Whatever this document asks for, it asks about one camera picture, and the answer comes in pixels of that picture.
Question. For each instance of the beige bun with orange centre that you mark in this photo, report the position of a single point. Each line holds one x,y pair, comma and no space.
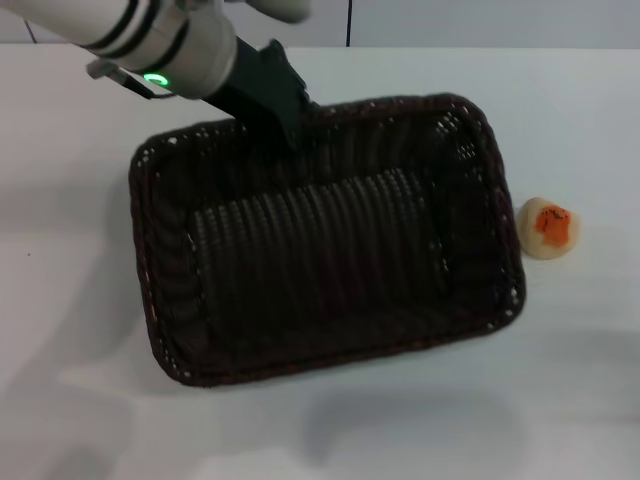
535,240

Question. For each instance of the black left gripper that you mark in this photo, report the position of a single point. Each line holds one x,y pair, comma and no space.
265,90

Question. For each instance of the thin black vertical pole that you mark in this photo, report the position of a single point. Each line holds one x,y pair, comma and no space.
349,25

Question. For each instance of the dark brown woven basket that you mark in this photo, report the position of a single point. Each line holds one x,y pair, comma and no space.
320,260

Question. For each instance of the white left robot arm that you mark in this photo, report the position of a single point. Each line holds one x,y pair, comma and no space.
190,45

